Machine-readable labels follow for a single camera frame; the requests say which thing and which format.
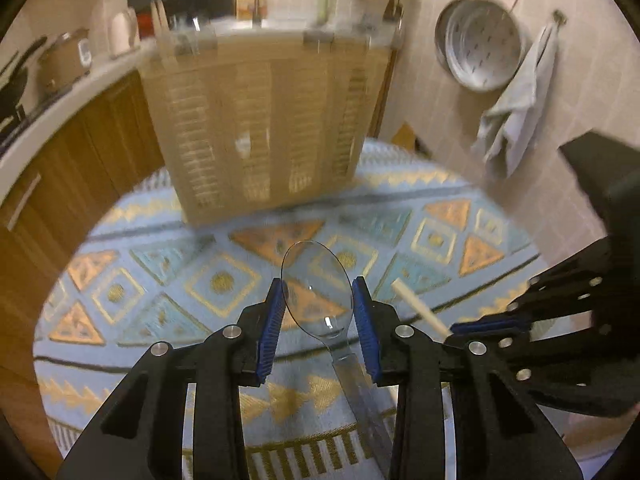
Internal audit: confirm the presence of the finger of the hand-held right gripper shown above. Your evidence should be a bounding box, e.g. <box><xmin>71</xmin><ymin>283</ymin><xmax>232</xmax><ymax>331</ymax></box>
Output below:
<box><xmin>495</xmin><ymin>321</ymin><xmax>637</xmax><ymax>417</ymax></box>
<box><xmin>450</xmin><ymin>237</ymin><xmax>633</xmax><ymax>337</ymax></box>

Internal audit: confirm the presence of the wooden chopstick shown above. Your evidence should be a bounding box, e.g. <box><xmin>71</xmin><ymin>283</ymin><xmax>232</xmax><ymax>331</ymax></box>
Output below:
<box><xmin>150</xmin><ymin>1</ymin><xmax>164</xmax><ymax>68</ymax></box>
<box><xmin>391</xmin><ymin>280</ymin><xmax>449</xmax><ymax>338</ymax></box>
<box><xmin>158</xmin><ymin>0</ymin><xmax>174</xmax><ymax>66</ymax></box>

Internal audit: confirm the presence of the round metal steamer tray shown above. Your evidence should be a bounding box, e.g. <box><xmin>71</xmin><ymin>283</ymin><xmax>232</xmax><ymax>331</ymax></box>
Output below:
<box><xmin>434</xmin><ymin>0</ymin><xmax>528</xmax><ymax>92</ymax></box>

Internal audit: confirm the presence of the blue patterned tablecloth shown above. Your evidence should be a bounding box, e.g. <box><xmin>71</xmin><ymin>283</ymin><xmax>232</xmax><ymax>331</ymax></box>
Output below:
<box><xmin>32</xmin><ymin>140</ymin><xmax>566</xmax><ymax>480</ymax></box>

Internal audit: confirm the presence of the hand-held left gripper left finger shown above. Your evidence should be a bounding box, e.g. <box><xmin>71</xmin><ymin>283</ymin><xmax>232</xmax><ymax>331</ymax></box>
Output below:
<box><xmin>55</xmin><ymin>276</ymin><xmax>287</xmax><ymax>480</ymax></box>

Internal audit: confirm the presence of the clear plastic spoon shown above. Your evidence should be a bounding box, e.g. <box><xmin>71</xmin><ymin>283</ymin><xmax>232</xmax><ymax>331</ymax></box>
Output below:
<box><xmin>281</xmin><ymin>240</ymin><xmax>394</xmax><ymax>477</ymax></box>

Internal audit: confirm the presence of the beige slotted utensil basket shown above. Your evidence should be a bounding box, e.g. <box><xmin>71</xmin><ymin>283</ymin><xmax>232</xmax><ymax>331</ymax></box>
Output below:
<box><xmin>137</xmin><ymin>27</ymin><xmax>396</xmax><ymax>226</ymax></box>

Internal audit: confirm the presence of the black wok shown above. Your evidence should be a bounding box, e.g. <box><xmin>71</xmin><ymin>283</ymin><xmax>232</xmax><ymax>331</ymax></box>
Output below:
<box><xmin>0</xmin><ymin>35</ymin><xmax>48</xmax><ymax>131</ymax></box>

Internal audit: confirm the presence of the white kettle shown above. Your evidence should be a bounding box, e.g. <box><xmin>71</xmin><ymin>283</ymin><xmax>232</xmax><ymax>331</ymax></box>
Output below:
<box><xmin>109</xmin><ymin>7</ymin><xmax>141</xmax><ymax>56</ymax></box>

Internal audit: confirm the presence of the beige rice cooker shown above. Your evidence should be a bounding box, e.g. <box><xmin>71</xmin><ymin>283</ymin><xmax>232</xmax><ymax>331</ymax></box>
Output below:
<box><xmin>37</xmin><ymin>27</ymin><xmax>93</xmax><ymax>93</ymax></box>

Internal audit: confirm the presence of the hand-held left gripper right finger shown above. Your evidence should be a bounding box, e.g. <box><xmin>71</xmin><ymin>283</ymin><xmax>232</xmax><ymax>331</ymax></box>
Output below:
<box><xmin>351</xmin><ymin>276</ymin><xmax>586</xmax><ymax>480</ymax></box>

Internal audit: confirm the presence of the grey hanging towel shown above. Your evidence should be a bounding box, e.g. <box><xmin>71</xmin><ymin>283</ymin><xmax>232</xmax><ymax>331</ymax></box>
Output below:
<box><xmin>470</xmin><ymin>22</ymin><xmax>558</xmax><ymax>181</ymax></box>

